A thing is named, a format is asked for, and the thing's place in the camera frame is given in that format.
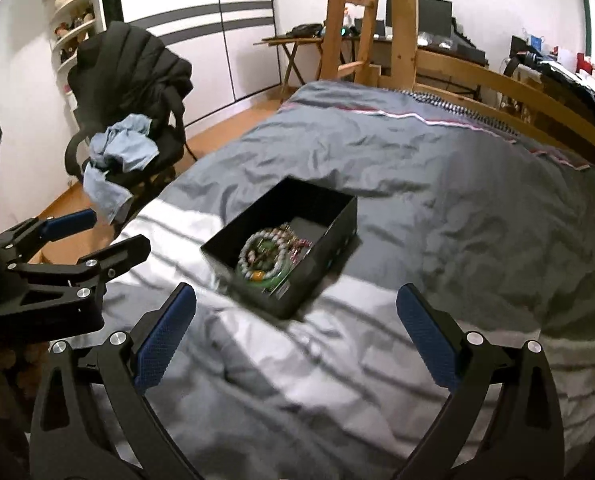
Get white bead bracelet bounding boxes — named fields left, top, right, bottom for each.
left=238, top=229, right=281, bottom=277

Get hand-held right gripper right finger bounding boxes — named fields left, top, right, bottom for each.
left=391, top=283, right=567, bottom=480

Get white striped bedsheet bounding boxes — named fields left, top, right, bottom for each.
left=90, top=200, right=595, bottom=480

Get grey blanket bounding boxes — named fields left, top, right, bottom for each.
left=128, top=80, right=595, bottom=346

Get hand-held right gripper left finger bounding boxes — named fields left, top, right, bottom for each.
left=28, top=282, right=204, bottom=480

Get beaded bracelets in box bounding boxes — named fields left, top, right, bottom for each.
left=250, top=240, right=298, bottom=288

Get black office chair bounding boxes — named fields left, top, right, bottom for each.
left=65, top=22, right=194, bottom=226

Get pile of black clothing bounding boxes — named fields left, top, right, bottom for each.
left=510, top=35, right=595, bottom=137

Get white wall shelf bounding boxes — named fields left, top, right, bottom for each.
left=42, top=0, right=102, bottom=98

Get wooden folding table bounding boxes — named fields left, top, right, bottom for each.
left=254, top=35, right=328, bottom=104

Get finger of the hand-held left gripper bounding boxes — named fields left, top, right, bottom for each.
left=0, top=208, right=99, bottom=262
left=9, top=233, right=152, bottom=307

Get black puffer jacket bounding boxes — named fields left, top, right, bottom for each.
left=69, top=22, right=193, bottom=133

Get cluttered desk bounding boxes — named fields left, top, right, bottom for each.
left=352, top=30, right=491, bottom=92

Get pink bead bracelet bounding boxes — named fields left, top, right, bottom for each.
left=280, top=222, right=314, bottom=263

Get black jewelry box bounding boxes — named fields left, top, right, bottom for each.
left=200, top=176, right=359, bottom=320

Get black computer monitor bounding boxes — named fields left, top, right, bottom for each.
left=386, top=0, right=453, bottom=41

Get light blue cloth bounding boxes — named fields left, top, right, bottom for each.
left=82, top=113, right=160, bottom=225

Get white wardrobe with grey stripes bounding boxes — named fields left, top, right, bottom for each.
left=100, top=0, right=284, bottom=128

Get black bag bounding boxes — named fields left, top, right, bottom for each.
left=286, top=23, right=325, bottom=39

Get wooden bed frame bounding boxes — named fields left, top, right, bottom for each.
left=320, top=0, right=595, bottom=176

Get wooden ladder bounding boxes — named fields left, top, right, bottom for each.
left=320, top=0, right=384, bottom=84

